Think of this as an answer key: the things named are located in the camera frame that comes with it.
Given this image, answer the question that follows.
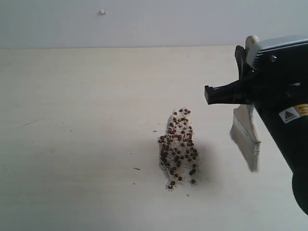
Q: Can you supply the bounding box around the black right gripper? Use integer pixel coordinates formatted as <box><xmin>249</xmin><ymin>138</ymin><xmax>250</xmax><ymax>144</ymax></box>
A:
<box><xmin>204</xmin><ymin>45</ymin><xmax>308</xmax><ymax>108</ymax></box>

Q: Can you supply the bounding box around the white paint brush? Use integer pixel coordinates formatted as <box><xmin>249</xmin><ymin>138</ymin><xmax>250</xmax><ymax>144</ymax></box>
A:
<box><xmin>230</xmin><ymin>35</ymin><xmax>261</xmax><ymax>172</ymax></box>

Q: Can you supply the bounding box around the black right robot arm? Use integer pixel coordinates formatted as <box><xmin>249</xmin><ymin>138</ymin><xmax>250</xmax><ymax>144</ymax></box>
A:
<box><xmin>205</xmin><ymin>46</ymin><xmax>308</xmax><ymax>213</ymax></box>

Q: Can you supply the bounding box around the beans and rice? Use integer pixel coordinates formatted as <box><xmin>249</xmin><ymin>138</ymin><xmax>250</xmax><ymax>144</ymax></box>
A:
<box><xmin>153</xmin><ymin>106</ymin><xmax>200</xmax><ymax>192</ymax></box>

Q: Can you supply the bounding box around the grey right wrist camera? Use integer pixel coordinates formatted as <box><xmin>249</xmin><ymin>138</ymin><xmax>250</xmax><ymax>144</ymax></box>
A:
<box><xmin>246</xmin><ymin>35</ymin><xmax>308</xmax><ymax>70</ymax></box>

